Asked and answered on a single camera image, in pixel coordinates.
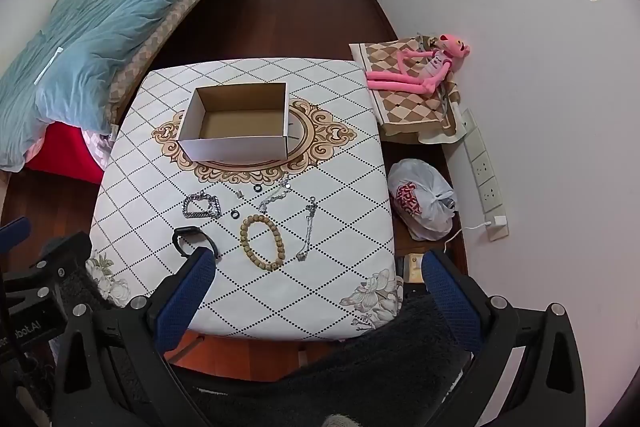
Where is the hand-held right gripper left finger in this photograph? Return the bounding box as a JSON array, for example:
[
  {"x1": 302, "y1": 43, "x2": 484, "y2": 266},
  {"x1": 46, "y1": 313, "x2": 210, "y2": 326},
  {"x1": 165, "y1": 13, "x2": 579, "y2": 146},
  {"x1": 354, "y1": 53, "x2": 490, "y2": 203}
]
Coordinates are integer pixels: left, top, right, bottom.
[{"x1": 52, "y1": 247, "x2": 218, "y2": 427}]

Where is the black watch band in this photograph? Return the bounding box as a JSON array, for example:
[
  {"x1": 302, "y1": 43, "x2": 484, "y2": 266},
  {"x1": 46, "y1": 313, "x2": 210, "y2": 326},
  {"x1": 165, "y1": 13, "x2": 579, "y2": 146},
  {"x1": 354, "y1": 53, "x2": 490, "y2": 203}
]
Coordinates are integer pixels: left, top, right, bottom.
[{"x1": 171, "y1": 226, "x2": 219, "y2": 261}]

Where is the white cardboard box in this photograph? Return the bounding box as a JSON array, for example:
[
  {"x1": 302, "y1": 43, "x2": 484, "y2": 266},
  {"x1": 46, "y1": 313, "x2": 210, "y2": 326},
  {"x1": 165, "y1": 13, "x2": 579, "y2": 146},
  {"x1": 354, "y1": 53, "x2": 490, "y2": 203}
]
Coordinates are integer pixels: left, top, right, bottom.
[{"x1": 177, "y1": 82, "x2": 290, "y2": 164}]

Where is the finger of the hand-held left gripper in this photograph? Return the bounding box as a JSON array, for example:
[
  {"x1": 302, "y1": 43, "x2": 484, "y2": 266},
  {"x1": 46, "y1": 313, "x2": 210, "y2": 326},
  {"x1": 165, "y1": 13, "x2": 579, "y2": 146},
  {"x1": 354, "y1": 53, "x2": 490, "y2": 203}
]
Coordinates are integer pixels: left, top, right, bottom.
[
  {"x1": 0, "y1": 216, "x2": 32, "y2": 254},
  {"x1": 24, "y1": 231, "x2": 94, "y2": 309}
]

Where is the chunky silver chain bracelet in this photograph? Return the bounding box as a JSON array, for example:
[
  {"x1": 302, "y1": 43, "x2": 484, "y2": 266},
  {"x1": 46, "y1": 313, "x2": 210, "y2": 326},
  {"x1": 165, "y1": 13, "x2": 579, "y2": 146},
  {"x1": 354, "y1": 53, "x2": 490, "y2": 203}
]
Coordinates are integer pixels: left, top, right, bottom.
[{"x1": 182, "y1": 190, "x2": 222, "y2": 222}]

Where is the yellow wooden box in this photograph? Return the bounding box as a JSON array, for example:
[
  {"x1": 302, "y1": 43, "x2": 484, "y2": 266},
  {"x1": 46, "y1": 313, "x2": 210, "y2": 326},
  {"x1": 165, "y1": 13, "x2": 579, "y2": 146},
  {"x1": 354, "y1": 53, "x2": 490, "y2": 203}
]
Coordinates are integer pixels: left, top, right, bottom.
[{"x1": 403, "y1": 251, "x2": 429, "y2": 283}]

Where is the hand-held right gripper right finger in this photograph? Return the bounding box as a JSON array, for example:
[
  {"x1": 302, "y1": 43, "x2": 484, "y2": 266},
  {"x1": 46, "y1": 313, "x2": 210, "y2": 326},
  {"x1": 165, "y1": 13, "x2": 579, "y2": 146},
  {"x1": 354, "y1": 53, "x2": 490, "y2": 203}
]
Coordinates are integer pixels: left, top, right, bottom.
[{"x1": 421, "y1": 250, "x2": 587, "y2": 427}]

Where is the white power strip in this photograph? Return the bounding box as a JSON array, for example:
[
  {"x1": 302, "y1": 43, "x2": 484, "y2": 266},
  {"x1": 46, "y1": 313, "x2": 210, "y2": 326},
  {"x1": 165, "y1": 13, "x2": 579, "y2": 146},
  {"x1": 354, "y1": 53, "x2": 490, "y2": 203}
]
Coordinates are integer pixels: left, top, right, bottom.
[{"x1": 457, "y1": 107, "x2": 511, "y2": 242}]

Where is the thin silver chain bracelet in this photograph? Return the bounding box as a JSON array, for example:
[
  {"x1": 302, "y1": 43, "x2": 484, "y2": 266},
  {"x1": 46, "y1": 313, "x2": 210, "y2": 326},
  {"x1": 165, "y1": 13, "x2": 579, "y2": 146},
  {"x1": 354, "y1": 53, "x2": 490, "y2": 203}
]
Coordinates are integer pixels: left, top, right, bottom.
[
  {"x1": 257, "y1": 177, "x2": 294, "y2": 216},
  {"x1": 296, "y1": 196, "x2": 319, "y2": 263}
]

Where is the white charging cable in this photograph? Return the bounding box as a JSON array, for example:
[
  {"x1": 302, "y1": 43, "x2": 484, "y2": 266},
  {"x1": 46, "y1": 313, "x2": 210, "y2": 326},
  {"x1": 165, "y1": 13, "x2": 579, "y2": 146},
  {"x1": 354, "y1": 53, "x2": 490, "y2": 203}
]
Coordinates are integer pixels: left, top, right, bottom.
[{"x1": 442, "y1": 222, "x2": 496, "y2": 254}]

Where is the red cloth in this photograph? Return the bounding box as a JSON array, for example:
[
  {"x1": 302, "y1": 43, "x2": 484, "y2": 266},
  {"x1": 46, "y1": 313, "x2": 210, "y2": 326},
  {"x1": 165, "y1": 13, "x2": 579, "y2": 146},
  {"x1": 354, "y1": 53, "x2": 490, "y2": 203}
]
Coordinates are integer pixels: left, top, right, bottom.
[{"x1": 25, "y1": 122, "x2": 109, "y2": 186}]

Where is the pink plush toy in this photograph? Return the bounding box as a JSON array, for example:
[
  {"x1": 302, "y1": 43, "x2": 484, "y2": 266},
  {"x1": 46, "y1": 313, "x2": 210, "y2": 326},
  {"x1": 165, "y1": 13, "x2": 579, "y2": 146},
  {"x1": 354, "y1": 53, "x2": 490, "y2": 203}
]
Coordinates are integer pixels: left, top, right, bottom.
[{"x1": 365, "y1": 33, "x2": 474, "y2": 97}]

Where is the white plastic bag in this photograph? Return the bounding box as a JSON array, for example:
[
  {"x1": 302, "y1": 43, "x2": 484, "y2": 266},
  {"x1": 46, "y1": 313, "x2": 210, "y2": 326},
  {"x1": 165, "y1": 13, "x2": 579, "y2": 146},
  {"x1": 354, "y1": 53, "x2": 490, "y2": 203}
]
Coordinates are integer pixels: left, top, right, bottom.
[{"x1": 387, "y1": 158, "x2": 459, "y2": 242}]

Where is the bed with checkered mattress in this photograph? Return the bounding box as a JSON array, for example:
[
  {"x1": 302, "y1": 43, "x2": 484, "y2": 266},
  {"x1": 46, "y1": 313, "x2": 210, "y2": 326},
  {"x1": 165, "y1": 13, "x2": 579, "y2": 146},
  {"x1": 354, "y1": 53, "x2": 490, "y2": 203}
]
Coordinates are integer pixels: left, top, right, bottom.
[{"x1": 107, "y1": 0, "x2": 254, "y2": 128}]

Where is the light blue blanket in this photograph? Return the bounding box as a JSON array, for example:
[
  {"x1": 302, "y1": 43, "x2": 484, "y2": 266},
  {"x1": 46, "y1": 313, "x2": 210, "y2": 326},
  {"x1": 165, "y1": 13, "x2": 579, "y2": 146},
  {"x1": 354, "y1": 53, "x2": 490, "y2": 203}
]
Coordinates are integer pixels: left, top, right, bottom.
[{"x1": 0, "y1": 0, "x2": 256, "y2": 173}]

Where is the white diamond patterned tablecloth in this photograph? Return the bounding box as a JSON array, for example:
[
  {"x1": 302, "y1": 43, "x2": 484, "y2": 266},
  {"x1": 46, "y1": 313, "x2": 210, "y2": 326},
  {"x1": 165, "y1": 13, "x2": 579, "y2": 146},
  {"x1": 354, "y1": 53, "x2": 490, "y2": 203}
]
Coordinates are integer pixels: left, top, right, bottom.
[{"x1": 85, "y1": 57, "x2": 404, "y2": 342}]

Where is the dark fuzzy cloth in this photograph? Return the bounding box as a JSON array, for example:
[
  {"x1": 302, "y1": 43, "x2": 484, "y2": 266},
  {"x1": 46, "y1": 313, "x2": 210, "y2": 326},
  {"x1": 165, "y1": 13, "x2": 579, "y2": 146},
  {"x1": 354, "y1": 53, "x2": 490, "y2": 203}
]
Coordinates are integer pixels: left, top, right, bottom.
[{"x1": 172, "y1": 292, "x2": 477, "y2": 427}]

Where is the wooden bead bracelet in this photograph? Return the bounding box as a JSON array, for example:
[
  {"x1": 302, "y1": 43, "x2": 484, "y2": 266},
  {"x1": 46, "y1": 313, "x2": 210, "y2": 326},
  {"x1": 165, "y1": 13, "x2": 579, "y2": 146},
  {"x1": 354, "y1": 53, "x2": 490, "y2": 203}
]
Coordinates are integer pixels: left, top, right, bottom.
[{"x1": 239, "y1": 214, "x2": 286, "y2": 272}]

